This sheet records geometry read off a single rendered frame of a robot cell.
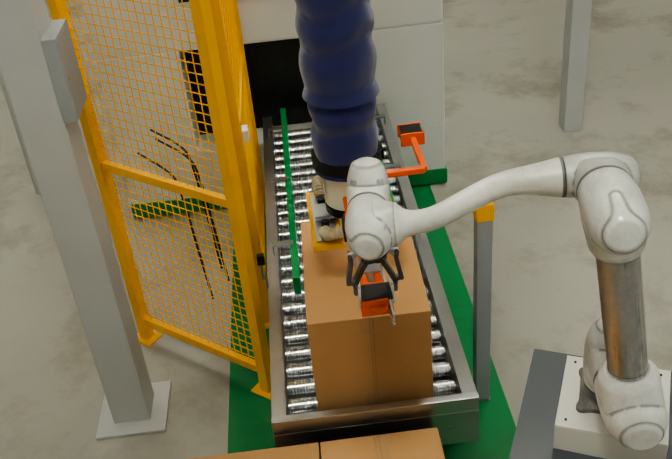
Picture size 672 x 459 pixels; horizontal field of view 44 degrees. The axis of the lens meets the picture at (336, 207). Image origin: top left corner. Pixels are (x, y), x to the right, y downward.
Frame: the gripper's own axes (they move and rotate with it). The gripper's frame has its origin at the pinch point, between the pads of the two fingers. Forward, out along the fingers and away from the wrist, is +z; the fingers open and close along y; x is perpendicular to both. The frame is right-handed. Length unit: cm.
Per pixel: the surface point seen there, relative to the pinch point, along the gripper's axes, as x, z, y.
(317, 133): -55, -22, 10
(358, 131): -50, -24, -2
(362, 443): -14, 72, 7
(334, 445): -14, 72, 16
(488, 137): -308, 126, -108
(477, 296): -77, 69, -46
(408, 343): -28, 44, -12
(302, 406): -34, 73, 26
